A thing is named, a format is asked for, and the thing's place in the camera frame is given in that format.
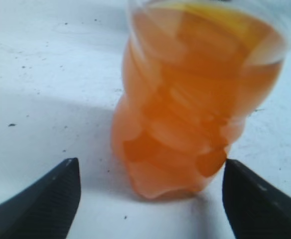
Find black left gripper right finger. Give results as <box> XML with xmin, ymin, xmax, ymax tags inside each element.
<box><xmin>222</xmin><ymin>159</ymin><xmax>291</xmax><ymax>239</ymax></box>

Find orange soda plastic bottle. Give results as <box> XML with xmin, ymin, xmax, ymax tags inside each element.
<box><xmin>111</xmin><ymin>0</ymin><xmax>291</xmax><ymax>199</ymax></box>

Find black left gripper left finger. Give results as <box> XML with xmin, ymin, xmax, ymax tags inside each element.
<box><xmin>0</xmin><ymin>158</ymin><xmax>81</xmax><ymax>239</ymax></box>

